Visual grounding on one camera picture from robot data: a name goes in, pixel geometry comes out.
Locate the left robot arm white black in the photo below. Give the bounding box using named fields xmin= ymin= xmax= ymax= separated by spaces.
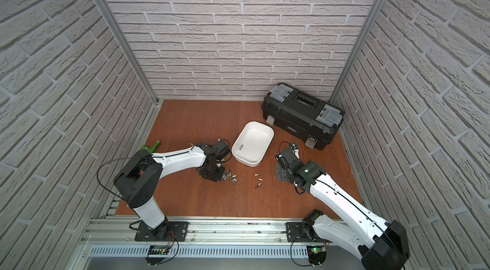
xmin=114 ymin=140 xmax=230 ymax=231

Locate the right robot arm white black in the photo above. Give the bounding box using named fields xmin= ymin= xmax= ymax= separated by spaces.
xmin=276 ymin=144 xmax=410 ymax=269

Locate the white rectangular storage box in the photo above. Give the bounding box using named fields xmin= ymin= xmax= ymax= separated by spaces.
xmin=232 ymin=121 xmax=274 ymax=167

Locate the pile of silver bits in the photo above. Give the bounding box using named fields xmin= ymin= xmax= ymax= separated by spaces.
xmin=222 ymin=170 xmax=239 ymax=183

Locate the black plastic toolbox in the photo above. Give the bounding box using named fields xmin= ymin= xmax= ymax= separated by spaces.
xmin=261 ymin=83 xmax=345 ymax=151

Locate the green toy drill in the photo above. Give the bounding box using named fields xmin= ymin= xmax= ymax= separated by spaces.
xmin=140 ymin=140 xmax=161 ymax=154

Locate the right controller board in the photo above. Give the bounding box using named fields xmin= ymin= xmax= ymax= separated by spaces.
xmin=306 ymin=246 xmax=327 ymax=267

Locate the controller board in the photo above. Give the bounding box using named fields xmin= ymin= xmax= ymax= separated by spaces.
xmin=306 ymin=246 xmax=327 ymax=267
xmin=145 ymin=245 xmax=172 ymax=266

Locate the left controller board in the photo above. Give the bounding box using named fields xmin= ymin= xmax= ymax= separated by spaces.
xmin=145 ymin=245 xmax=172 ymax=266

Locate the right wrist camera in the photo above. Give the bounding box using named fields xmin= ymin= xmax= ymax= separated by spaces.
xmin=289 ymin=143 xmax=301 ymax=159

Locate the aluminium mounting rail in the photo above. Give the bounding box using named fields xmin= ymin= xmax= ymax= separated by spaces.
xmin=78 ymin=215 xmax=395 ymax=247

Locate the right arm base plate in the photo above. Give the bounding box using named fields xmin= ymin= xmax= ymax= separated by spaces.
xmin=285 ymin=221 xmax=330 ymax=243

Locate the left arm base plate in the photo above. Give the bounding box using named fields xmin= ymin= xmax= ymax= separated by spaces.
xmin=135 ymin=221 xmax=190 ymax=242

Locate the right aluminium corner post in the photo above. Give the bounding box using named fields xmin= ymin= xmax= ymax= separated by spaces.
xmin=329 ymin=0 xmax=386 ymax=103

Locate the aluminium corner post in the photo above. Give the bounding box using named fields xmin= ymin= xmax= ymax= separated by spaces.
xmin=93 ymin=0 xmax=159 ymax=105
xmin=329 ymin=0 xmax=386 ymax=103

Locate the left aluminium corner post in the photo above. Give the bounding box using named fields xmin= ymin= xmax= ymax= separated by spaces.
xmin=93 ymin=0 xmax=159 ymax=105

